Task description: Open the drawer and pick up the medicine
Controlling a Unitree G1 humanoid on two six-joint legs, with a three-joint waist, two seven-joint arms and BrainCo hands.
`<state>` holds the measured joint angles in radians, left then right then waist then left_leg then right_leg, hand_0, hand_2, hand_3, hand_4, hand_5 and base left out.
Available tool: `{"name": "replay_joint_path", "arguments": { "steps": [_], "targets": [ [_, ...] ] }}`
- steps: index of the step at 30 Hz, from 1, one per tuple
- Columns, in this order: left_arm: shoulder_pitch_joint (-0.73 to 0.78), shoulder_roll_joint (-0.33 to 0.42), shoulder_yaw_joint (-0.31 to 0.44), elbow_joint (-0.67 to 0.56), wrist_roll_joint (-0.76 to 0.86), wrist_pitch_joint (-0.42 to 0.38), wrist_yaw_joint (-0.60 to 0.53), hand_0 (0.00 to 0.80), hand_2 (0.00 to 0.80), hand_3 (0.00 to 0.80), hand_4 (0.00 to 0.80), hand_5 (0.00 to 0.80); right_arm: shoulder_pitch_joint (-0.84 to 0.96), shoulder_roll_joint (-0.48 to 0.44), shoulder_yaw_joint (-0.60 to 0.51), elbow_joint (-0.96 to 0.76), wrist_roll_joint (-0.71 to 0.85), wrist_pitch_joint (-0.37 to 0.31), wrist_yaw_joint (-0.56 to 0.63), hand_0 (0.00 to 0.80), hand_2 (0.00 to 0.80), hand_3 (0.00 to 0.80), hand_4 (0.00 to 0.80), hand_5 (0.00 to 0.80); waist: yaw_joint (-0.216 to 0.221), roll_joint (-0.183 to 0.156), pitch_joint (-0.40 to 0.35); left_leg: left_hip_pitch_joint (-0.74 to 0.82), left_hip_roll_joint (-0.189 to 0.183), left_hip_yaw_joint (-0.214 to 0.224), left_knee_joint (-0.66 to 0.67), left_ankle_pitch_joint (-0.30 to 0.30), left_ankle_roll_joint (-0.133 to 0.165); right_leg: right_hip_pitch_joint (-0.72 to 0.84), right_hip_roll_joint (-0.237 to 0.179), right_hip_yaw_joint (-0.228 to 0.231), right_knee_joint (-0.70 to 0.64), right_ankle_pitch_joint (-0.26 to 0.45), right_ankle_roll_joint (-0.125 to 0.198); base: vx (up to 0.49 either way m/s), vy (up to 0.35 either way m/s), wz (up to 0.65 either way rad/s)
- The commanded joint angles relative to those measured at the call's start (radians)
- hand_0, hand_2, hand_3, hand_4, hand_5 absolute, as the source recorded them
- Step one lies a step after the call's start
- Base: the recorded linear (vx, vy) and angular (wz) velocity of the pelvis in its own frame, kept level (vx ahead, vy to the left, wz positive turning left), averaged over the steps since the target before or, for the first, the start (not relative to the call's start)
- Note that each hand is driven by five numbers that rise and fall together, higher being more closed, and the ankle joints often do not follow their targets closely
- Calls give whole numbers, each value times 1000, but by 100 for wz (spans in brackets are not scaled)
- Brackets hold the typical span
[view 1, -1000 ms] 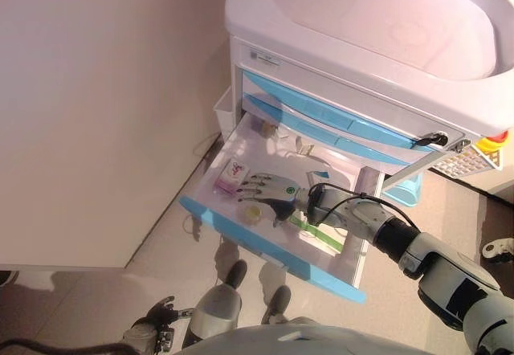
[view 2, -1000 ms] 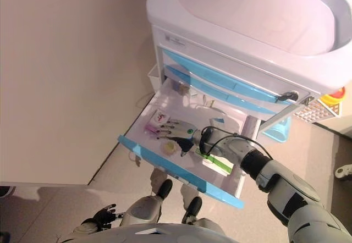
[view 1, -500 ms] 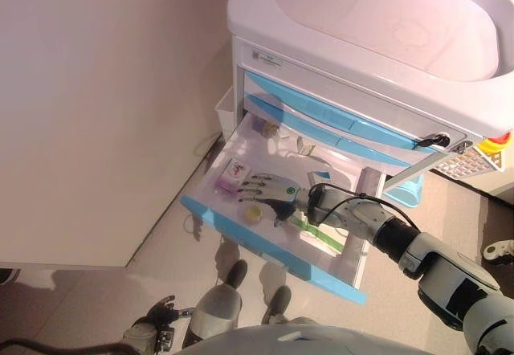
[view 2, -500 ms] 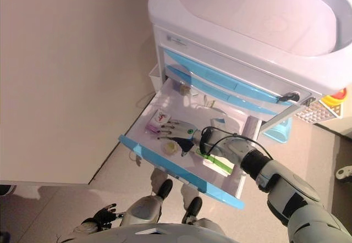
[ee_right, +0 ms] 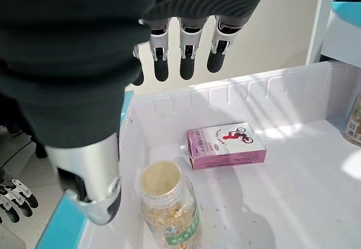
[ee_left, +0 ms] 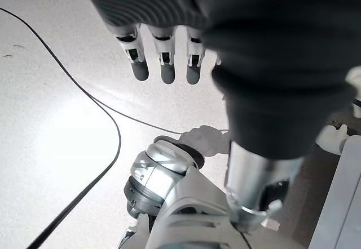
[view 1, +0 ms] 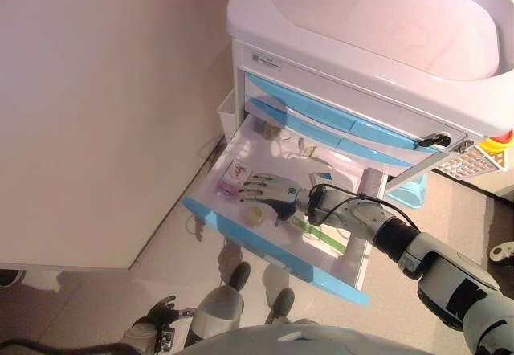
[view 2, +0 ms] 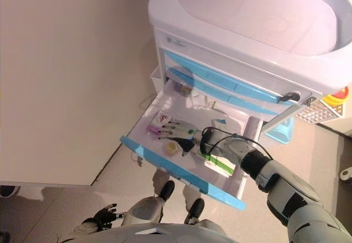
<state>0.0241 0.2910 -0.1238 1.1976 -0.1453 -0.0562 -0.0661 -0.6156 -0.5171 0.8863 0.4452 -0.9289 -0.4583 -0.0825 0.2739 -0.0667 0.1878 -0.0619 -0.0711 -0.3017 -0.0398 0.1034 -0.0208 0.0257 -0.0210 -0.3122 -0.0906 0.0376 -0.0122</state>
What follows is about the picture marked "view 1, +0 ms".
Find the white tubing packet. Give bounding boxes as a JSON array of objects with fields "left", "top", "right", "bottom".
[{"left": 296, "top": 137, "right": 322, "bottom": 159}]

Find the white box with green stripe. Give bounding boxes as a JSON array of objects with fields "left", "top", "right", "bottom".
[{"left": 291, "top": 214, "right": 349, "bottom": 256}]

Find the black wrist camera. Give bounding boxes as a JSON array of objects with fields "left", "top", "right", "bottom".
[
  {"left": 160, "top": 328, "right": 176, "bottom": 352},
  {"left": 307, "top": 186, "right": 328, "bottom": 224}
]

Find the white medical cart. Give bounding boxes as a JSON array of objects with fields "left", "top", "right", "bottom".
[{"left": 226, "top": 0, "right": 514, "bottom": 296}]

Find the white bed caster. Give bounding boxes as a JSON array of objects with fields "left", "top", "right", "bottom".
[{"left": 488, "top": 240, "right": 514, "bottom": 266}]

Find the pale yellow round container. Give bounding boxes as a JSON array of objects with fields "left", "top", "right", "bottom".
[{"left": 244, "top": 205, "right": 266, "bottom": 224}]

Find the black cart key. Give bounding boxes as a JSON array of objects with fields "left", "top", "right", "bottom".
[{"left": 417, "top": 132, "right": 453, "bottom": 149}]

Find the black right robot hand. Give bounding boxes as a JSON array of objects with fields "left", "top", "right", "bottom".
[{"left": 239, "top": 172, "right": 307, "bottom": 227}]

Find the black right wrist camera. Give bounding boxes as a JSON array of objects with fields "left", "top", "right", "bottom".
[{"left": 307, "top": 186, "right": 328, "bottom": 224}]

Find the white wire basket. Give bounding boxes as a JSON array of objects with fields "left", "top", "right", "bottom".
[{"left": 439, "top": 137, "right": 514, "bottom": 183}]

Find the pink and white medicine box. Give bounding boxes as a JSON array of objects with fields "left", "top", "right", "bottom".
[{"left": 216, "top": 160, "right": 255, "bottom": 202}]

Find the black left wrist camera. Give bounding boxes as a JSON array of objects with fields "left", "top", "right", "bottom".
[{"left": 160, "top": 328, "right": 176, "bottom": 352}]

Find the white translucent side bin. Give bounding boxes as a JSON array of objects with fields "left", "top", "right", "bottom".
[{"left": 216, "top": 88, "right": 238, "bottom": 141}]

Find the yellow sharps container red lid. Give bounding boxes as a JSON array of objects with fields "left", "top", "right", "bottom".
[{"left": 479, "top": 129, "right": 514, "bottom": 159}]

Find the blue and white cart drawer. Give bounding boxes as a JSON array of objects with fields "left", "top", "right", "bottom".
[
  {"left": 244, "top": 71, "right": 441, "bottom": 155},
  {"left": 245, "top": 96, "right": 414, "bottom": 168},
  {"left": 182, "top": 113, "right": 389, "bottom": 308}
]

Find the white bin with blue lid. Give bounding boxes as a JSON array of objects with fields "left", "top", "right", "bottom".
[{"left": 385, "top": 168, "right": 430, "bottom": 211}]

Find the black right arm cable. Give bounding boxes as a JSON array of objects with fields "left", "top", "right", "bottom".
[{"left": 311, "top": 184, "right": 419, "bottom": 235}]

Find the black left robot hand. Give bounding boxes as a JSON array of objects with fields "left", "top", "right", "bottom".
[{"left": 146, "top": 295, "right": 198, "bottom": 332}]

